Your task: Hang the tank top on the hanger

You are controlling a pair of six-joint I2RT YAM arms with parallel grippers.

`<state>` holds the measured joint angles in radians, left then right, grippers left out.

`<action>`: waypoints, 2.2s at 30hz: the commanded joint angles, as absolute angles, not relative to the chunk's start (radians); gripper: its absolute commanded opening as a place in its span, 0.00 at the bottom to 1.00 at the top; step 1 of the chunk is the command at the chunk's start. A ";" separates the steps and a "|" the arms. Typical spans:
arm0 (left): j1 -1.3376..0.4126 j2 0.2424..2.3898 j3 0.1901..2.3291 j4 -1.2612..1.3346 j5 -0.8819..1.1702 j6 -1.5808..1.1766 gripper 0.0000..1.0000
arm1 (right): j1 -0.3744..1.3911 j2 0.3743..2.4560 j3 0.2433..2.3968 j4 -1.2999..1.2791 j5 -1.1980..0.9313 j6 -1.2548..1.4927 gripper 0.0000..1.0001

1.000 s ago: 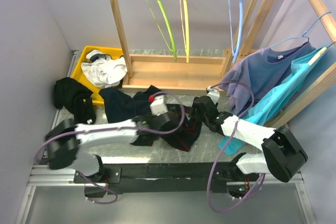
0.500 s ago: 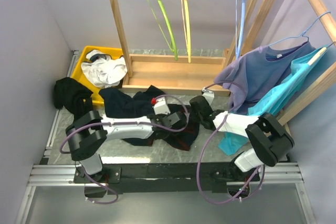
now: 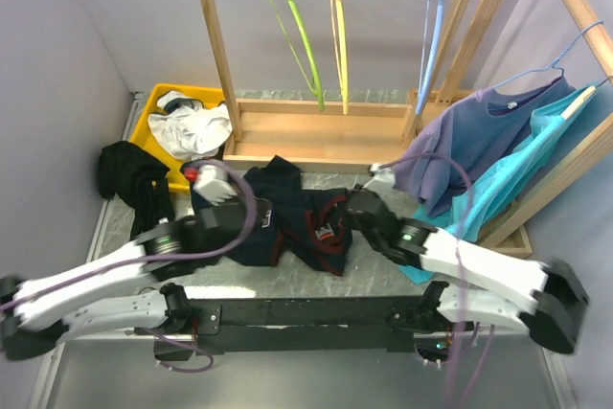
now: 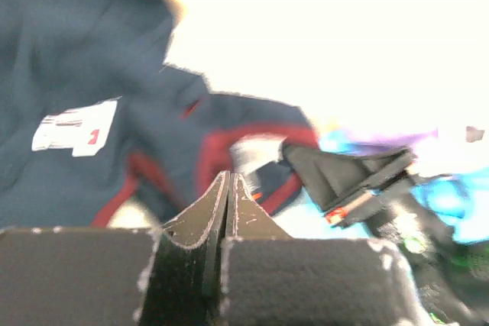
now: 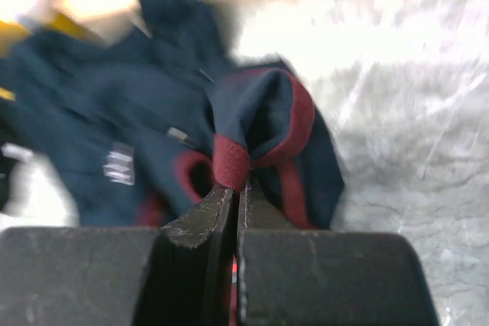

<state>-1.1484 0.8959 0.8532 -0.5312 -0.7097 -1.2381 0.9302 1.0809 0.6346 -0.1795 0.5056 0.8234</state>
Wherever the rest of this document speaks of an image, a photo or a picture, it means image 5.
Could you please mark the white garment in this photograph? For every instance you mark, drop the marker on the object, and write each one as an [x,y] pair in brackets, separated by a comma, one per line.
[32,192]

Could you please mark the navy maroon tank top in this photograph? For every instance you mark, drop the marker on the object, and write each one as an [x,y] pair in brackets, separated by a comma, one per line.
[166,111]

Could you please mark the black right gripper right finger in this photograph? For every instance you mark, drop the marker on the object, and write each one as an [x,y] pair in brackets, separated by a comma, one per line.
[288,276]

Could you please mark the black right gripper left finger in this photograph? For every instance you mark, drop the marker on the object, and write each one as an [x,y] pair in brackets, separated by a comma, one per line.
[176,275]

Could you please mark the yellow plastic bin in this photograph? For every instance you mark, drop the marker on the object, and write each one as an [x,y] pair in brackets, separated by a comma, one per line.
[23,32]

